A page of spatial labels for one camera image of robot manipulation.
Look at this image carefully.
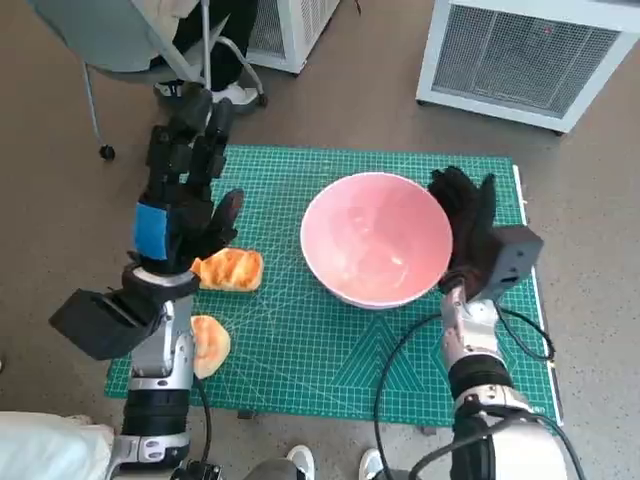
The right robot hand black glove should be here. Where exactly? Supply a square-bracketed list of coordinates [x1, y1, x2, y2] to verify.
[427, 166, 499, 302]

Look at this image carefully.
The left robot hand blue tape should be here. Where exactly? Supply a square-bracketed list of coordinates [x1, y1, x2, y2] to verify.
[127, 83, 247, 275]

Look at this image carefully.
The long toy bread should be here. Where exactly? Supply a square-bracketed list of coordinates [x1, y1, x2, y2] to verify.
[191, 247, 265, 293]

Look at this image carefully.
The pink bowl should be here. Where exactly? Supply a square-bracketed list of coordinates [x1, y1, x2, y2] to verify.
[299, 171, 455, 311]

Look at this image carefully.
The round toy bread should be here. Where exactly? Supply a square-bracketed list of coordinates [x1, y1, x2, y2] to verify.
[189, 314, 232, 380]

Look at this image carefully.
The person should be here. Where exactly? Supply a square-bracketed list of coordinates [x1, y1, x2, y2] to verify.
[249, 444, 386, 480]
[132, 0, 261, 116]

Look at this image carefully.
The large white mesh cabinet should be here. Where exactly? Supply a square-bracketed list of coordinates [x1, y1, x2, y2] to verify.
[415, 0, 640, 135]

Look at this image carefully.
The green cutting mat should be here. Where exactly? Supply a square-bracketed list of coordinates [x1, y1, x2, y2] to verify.
[103, 143, 559, 424]

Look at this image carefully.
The grey chair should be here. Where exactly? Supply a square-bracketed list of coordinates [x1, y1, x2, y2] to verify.
[27, 0, 269, 162]

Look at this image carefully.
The small white mesh cabinet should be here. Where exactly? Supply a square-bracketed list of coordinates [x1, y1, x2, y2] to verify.
[247, 0, 341, 75]

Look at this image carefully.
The black device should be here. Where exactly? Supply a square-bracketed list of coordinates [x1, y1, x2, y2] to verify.
[187, 460, 224, 480]

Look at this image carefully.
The white cloth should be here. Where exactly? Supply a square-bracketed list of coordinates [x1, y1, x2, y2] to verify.
[0, 410, 116, 480]

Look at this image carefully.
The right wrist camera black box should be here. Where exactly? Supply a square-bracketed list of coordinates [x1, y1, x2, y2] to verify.
[487, 224, 545, 303]

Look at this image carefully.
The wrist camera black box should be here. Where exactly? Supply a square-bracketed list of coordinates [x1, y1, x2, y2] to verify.
[487, 224, 545, 303]
[48, 287, 166, 361]

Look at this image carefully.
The black cable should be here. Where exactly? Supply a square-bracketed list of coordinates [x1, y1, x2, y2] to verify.
[372, 313, 446, 480]
[494, 305, 556, 362]
[410, 405, 594, 480]
[194, 377, 214, 466]

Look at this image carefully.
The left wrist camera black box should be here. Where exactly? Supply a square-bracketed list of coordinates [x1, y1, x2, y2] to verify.
[48, 287, 166, 361]

